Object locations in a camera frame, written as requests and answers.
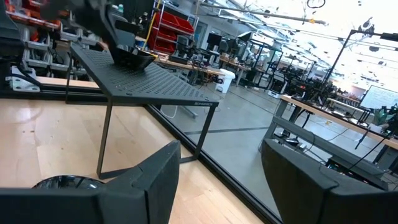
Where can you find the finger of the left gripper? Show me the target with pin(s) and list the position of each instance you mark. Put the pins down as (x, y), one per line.
(127, 28)
(110, 26)

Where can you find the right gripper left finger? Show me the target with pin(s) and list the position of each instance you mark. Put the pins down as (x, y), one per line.
(93, 205)

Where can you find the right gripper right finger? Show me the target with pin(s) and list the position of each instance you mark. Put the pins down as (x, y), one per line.
(326, 205)

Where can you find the black rounded rectangular plate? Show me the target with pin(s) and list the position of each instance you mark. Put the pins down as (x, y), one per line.
(132, 60)

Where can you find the black round glossy plate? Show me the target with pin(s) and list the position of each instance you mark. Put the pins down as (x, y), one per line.
(68, 182)

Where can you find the red storage bin rack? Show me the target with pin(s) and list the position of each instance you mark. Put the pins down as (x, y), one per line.
(174, 25)

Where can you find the black perforated metal shelf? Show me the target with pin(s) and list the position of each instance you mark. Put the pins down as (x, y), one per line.
(149, 84)

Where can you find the long wooden workbench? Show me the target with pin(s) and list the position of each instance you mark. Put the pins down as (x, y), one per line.
(192, 66)

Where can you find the wooden work table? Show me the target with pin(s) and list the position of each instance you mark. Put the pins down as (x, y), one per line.
(311, 107)

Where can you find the white bin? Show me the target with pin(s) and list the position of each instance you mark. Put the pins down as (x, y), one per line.
(225, 81)

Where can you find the whiteboard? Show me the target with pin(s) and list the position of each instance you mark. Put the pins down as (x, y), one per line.
(379, 98)

